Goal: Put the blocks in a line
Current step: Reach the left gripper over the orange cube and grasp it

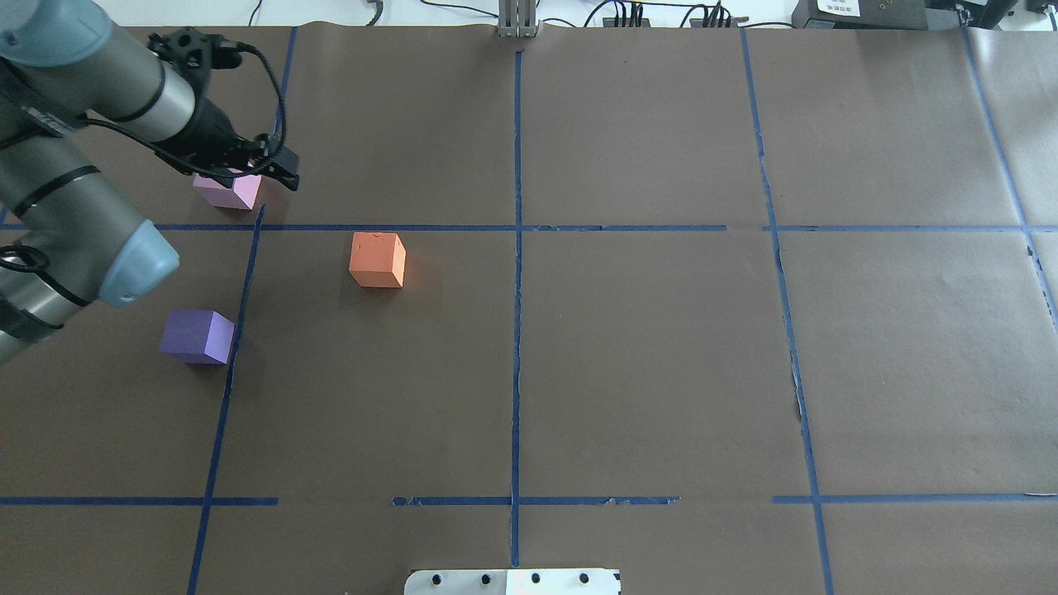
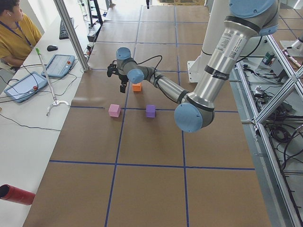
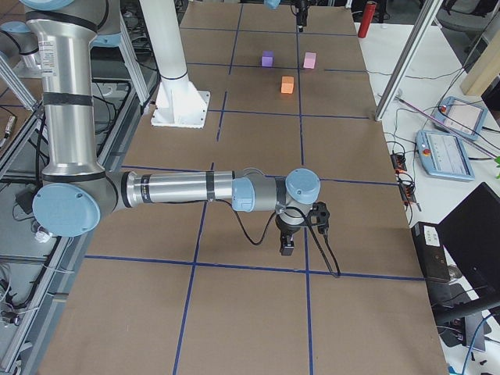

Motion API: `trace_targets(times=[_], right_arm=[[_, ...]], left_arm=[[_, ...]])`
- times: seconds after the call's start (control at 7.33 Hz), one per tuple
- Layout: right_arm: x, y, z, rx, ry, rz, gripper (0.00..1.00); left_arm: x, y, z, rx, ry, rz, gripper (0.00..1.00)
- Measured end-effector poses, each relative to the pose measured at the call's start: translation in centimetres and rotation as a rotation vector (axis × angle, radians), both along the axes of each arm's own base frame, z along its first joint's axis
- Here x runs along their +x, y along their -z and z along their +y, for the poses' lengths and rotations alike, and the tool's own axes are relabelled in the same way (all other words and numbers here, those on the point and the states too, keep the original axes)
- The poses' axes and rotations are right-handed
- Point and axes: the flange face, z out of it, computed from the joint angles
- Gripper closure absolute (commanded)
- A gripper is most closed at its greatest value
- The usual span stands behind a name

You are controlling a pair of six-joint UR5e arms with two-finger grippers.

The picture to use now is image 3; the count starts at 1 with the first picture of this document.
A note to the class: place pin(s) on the purple foam block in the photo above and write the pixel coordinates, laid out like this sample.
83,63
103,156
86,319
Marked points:
267,58

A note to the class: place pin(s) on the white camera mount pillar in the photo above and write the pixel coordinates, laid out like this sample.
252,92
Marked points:
178,103

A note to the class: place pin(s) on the red cylinder bottle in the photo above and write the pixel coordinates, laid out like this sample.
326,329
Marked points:
367,17

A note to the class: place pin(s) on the black laptop computer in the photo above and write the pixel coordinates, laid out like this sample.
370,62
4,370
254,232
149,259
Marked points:
470,234

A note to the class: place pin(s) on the brown paper table cover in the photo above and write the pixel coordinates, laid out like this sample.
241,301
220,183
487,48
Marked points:
190,289

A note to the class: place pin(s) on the black box with label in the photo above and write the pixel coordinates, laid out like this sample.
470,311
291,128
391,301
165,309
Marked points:
430,252

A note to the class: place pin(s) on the reacher grabber stick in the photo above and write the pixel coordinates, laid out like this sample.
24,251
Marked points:
478,147

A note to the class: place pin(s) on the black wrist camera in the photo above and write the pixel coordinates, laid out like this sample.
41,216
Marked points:
319,217

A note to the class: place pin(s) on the orange black connector strip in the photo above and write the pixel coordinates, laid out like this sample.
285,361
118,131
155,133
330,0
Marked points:
406,183

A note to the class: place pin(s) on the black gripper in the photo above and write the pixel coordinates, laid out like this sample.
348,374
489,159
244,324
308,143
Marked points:
302,16
286,228

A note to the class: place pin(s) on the aluminium frame post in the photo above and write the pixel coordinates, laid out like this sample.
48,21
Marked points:
423,22

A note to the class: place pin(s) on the pink foam block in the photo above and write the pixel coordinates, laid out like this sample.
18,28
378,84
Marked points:
309,61

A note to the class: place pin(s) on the far blue teach pendant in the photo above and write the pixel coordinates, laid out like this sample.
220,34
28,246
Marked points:
465,117

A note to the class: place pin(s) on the blue teach pendant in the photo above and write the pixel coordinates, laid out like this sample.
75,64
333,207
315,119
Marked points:
465,117
443,156

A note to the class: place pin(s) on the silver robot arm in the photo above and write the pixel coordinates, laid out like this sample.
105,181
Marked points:
77,191
273,4

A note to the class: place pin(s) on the orange foam block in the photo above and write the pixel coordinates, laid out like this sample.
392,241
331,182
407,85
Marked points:
287,85

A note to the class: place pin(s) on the near blue teach pendant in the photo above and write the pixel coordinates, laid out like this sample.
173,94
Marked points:
443,156

